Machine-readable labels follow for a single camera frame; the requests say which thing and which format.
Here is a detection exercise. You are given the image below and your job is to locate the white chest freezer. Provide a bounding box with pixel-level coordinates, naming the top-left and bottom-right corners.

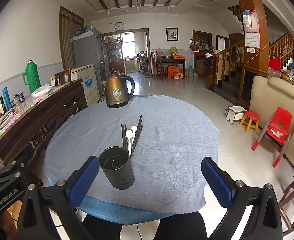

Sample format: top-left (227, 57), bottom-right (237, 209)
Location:
top-left (49, 64), bottom-right (101, 107)

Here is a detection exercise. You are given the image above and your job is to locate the glass display shelf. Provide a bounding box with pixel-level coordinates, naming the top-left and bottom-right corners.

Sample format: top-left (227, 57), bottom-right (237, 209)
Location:
top-left (102, 34), bottom-right (124, 80)

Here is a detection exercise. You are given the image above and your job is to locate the white plastic bag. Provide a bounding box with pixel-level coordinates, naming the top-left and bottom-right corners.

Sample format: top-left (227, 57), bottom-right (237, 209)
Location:
top-left (32, 85), bottom-right (52, 95)

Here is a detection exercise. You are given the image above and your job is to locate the dark wooden dining table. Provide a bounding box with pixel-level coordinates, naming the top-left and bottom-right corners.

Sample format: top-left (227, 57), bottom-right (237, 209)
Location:
top-left (156, 55), bottom-right (187, 80)

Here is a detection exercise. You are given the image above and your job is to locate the dark green metal utensil holder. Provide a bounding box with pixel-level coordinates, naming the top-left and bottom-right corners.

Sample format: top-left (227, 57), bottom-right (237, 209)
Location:
top-left (98, 146), bottom-right (135, 190)

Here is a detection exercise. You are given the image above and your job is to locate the person's leg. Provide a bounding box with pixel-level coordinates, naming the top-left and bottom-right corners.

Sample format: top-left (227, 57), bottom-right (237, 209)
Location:
top-left (153, 210), bottom-right (208, 240)
top-left (83, 214), bottom-right (124, 240)

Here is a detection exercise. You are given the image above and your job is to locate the patterned sideboard cover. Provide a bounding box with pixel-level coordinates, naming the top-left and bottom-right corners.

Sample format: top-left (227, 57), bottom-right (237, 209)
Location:
top-left (0, 84), bottom-right (70, 139)

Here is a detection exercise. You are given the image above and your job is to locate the bundle of dark chopsticks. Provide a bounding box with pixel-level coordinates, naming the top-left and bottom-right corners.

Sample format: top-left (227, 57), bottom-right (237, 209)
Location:
top-left (121, 114), bottom-right (144, 160)

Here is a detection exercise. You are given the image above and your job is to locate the grey refrigerator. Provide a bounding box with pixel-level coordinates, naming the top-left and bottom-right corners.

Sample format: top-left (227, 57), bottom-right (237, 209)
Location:
top-left (71, 29), bottom-right (110, 97)

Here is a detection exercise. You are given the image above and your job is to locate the blue tablecloth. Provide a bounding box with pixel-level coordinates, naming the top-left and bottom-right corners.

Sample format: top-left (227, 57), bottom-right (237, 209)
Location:
top-left (47, 94), bottom-right (200, 227)

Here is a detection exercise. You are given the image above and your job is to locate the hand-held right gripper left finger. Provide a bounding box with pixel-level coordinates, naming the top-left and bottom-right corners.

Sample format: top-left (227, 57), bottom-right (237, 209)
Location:
top-left (17, 156), bottom-right (100, 240)

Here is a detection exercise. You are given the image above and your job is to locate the red child chair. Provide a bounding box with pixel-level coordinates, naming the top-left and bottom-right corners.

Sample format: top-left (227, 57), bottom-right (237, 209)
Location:
top-left (251, 107), bottom-right (293, 168)

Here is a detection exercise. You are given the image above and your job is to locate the beige sofa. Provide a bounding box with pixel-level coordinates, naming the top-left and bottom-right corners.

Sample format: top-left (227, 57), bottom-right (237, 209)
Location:
top-left (248, 76), bottom-right (294, 167)

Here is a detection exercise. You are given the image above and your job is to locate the gold electric kettle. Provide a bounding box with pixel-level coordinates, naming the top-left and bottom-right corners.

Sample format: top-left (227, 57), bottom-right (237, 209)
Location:
top-left (104, 71), bottom-right (135, 109)

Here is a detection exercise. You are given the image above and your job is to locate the small white stool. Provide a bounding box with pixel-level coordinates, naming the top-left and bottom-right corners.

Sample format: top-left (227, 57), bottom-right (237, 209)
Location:
top-left (225, 106), bottom-right (247, 125)

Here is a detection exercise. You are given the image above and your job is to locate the brown curtain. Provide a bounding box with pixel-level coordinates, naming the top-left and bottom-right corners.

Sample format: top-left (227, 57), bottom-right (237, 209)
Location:
top-left (59, 6), bottom-right (85, 72)

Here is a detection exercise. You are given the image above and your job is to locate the carved wooden sideboard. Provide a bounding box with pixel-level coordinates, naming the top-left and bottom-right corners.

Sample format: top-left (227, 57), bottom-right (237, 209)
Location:
top-left (0, 79), bottom-right (89, 180)

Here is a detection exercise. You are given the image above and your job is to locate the pink wall calendar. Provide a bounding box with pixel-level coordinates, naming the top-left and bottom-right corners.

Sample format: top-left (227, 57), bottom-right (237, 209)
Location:
top-left (242, 10), bottom-right (260, 49)

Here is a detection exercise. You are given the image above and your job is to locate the wooden dining chair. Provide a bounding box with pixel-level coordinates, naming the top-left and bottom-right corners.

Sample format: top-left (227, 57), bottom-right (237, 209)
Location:
top-left (151, 52), bottom-right (167, 80)

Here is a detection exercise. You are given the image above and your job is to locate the red and yellow stool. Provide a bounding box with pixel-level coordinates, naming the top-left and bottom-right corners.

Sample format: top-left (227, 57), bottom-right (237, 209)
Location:
top-left (239, 110), bottom-right (260, 133)

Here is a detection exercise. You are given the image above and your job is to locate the blue bottle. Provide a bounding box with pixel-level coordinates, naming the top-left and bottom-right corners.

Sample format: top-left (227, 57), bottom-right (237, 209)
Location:
top-left (2, 87), bottom-right (12, 111)

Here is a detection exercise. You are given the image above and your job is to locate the wooden stair railing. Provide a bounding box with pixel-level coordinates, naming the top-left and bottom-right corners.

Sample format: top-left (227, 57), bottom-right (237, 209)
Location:
top-left (207, 40), bottom-right (245, 90)

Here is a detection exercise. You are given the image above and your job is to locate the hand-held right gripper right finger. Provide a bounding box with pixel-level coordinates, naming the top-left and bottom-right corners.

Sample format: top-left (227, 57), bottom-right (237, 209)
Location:
top-left (201, 157), bottom-right (284, 240)

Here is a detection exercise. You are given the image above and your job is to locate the wooden column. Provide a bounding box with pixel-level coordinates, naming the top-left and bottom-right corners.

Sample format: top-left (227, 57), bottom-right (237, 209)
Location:
top-left (232, 0), bottom-right (270, 107)

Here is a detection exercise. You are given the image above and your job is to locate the framed wall picture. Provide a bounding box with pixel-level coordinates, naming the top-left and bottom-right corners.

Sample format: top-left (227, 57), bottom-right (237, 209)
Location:
top-left (166, 27), bottom-right (179, 42)

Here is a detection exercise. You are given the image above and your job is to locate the grey tablecloth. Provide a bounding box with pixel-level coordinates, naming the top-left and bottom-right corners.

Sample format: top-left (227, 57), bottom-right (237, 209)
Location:
top-left (43, 94), bottom-right (220, 213)

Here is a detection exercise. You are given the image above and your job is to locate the person's left leg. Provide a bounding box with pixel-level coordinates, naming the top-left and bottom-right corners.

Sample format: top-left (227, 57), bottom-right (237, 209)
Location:
top-left (83, 214), bottom-right (124, 240)

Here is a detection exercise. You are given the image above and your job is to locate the person's right leg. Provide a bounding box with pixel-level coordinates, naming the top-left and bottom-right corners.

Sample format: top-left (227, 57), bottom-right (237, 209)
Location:
top-left (153, 210), bottom-right (208, 240)

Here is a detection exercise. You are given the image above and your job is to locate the green thermos flask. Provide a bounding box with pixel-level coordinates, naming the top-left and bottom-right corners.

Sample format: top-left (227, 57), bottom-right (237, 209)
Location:
top-left (24, 60), bottom-right (42, 94)

